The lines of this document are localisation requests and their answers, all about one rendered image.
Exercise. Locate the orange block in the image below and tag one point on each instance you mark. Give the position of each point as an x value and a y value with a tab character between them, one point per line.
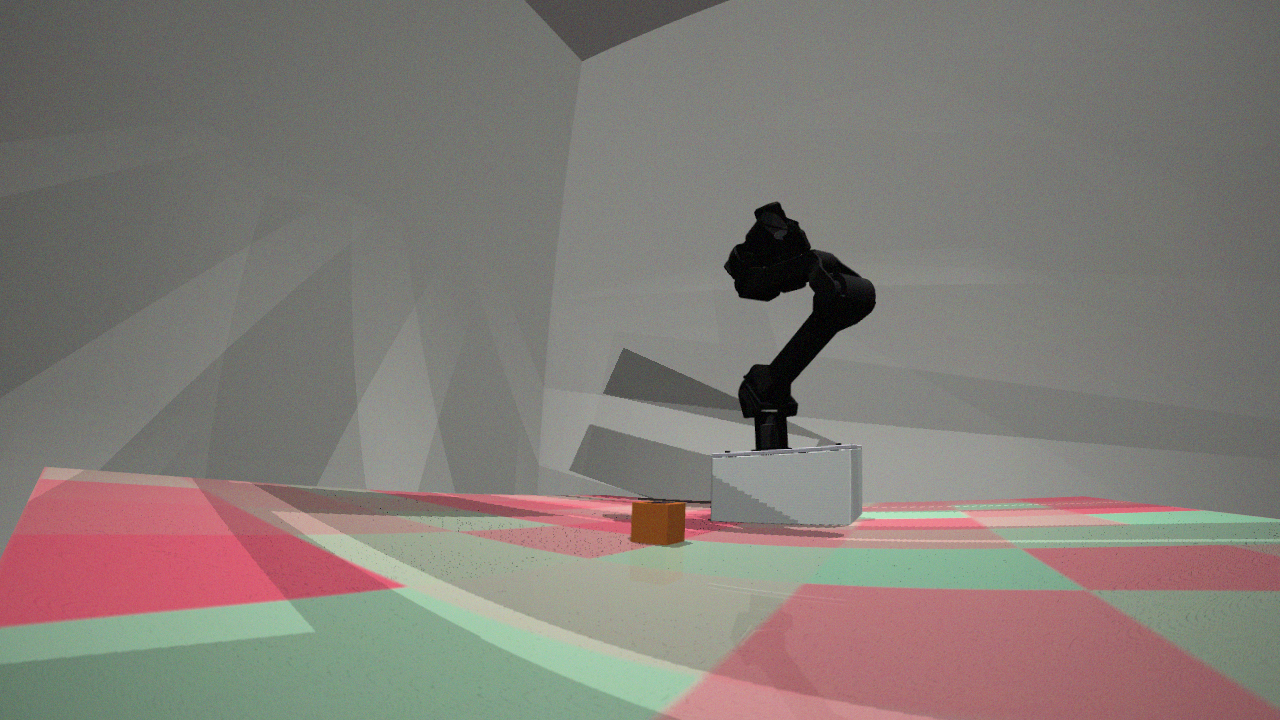
658	522

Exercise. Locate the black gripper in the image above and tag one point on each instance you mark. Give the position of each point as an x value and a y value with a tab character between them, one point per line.
775	207

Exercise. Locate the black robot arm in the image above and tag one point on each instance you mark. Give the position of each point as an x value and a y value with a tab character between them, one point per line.
842	298

